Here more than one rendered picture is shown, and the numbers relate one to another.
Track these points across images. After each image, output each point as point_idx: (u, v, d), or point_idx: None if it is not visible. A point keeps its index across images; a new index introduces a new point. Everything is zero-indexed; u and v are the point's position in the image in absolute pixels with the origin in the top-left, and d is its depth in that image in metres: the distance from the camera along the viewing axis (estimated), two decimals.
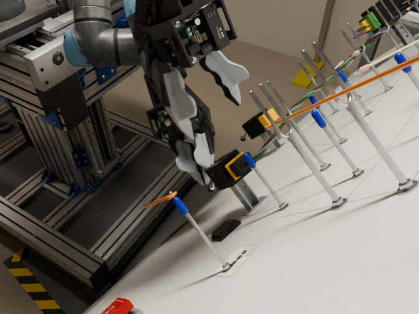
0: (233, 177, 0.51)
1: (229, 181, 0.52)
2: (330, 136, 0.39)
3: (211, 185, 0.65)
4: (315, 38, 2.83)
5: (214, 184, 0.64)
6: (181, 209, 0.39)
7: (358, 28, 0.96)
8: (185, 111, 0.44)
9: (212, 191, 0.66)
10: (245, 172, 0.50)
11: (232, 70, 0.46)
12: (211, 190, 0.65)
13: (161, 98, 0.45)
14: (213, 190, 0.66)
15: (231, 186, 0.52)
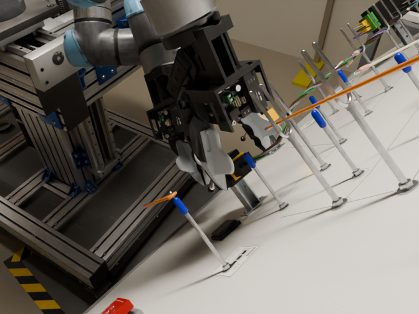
0: (233, 177, 0.51)
1: (229, 181, 0.52)
2: (330, 136, 0.39)
3: (211, 185, 0.65)
4: (315, 38, 2.83)
5: (214, 184, 0.64)
6: (181, 209, 0.39)
7: (358, 28, 0.96)
8: (221, 167, 0.45)
9: (212, 191, 0.66)
10: (245, 172, 0.50)
11: (265, 124, 0.48)
12: (211, 190, 0.65)
13: (197, 154, 0.46)
14: (213, 190, 0.66)
15: (231, 186, 0.52)
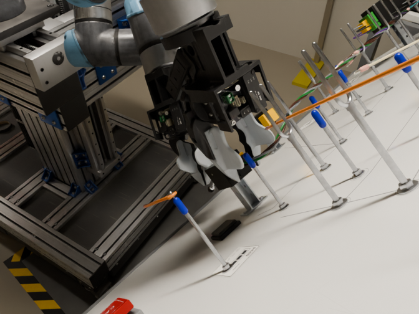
0: None
1: (229, 181, 0.52)
2: (330, 136, 0.39)
3: (211, 185, 0.65)
4: (315, 38, 2.83)
5: (214, 184, 0.64)
6: (181, 209, 0.39)
7: (358, 28, 0.96)
8: (231, 163, 0.46)
9: (212, 191, 0.66)
10: (244, 172, 0.50)
11: (259, 132, 0.47)
12: (211, 190, 0.65)
13: (205, 153, 0.47)
14: (213, 190, 0.66)
15: (231, 186, 0.52)
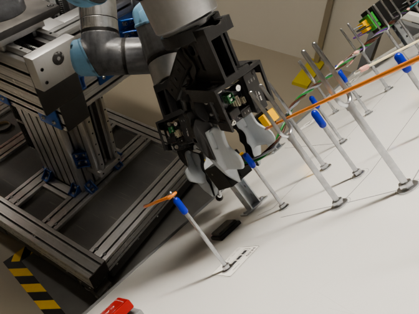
0: None
1: (229, 181, 0.52)
2: (330, 136, 0.39)
3: (217, 192, 0.64)
4: (315, 38, 2.83)
5: (220, 190, 0.63)
6: (181, 209, 0.39)
7: (358, 28, 0.96)
8: (232, 163, 0.46)
9: (221, 199, 0.65)
10: (244, 172, 0.50)
11: (259, 132, 0.47)
12: (219, 198, 0.65)
13: (206, 153, 0.47)
14: (221, 198, 0.65)
15: (231, 186, 0.52)
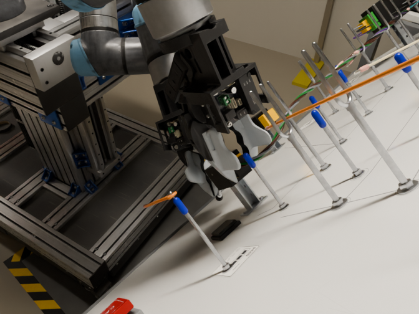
0: None
1: (229, 181, 0.52)
2: (330, 136, 0.39)
3: (217, 192, 0.64)
4: (315, 38, 2.83)
5: (220, 190, 0.63)
6: (181, 209, 0.39)
7: (358, 28, 0.96)
8: (229, 164, 0.46)
9: (221, 199, 0.65)
10: (242, 174, 0.50)
11: (255, 133, 0.48)
12: (219, 197, 0.65)
13: (202, 154, 0.48)
14: (221, 198, 0.65)
15: (231, 186, 0.52)
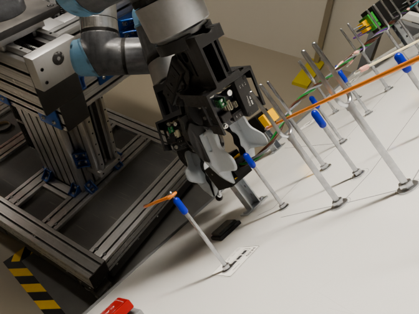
0: None
1: (229, 181, 0.52)
2: (330, 136, 0.39)
3: (217, 192, 0.64)
4: (315, 38, 2.83)
5: (220, 190, 0.63)
6: (181, 209, 0.39)
7: (358, 28, 0.96)
8: (225, 166, 0.47)
9: (221, 199, 0.65)
10: (240, 174, 0.51)
11: (252, 135, 0.49)
12: (219, 197, 0.65)
13: (200, 155, 0.49)
14: (221, 198, 0.65)
15: (231, 186, 0.52)
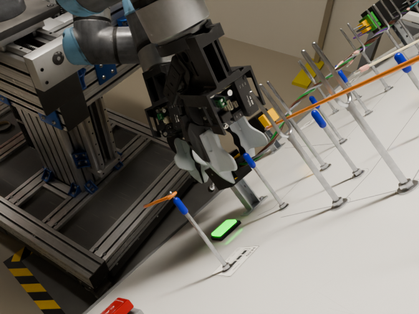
0: None
1: (229, 181, 0.52)
2: (330, 136, 0.39)
3: (211, 185, 0.65)
4: (315, 38, 2.83)
5: (214, 184, 0.64)
6: (181, 209, 0.39)
7: (358, 28, 0.96)
8: (225, 165, 0.47)
9: (212, 191, 0.66)
10: (240, 174, 0.51)
11: (252, 135, 0.49)
12: (211, 190, 0.65)
13: (200, 155, 0.49)
14: (213, 190, 0.66)
15: (231, 186, 0.52)
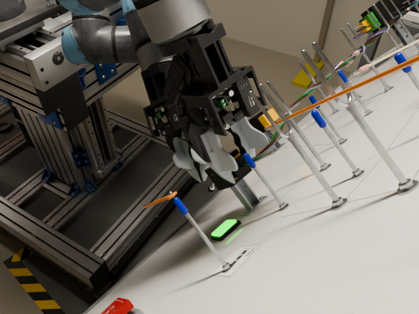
0: None
1: (229, 181, 0.52)
2: (330, 136, 0.39)
3: (211, 185, 0.65)
4: (315, 38, 2.83)
5: (214, 184, 0.64)
6: (181, 209, 0.39)
7: (358, 28, 0.96)
8: (226, 166, 0.47)
9: (212, 191, 0.66)
10: (241, 174, 0.51)
11: (252, 135, 0.49)
12: (211, 190, 0.65)
13: (201, 156, 0.48)
14: (213, 190, 0.66)
15: (231, 186, 0.52)
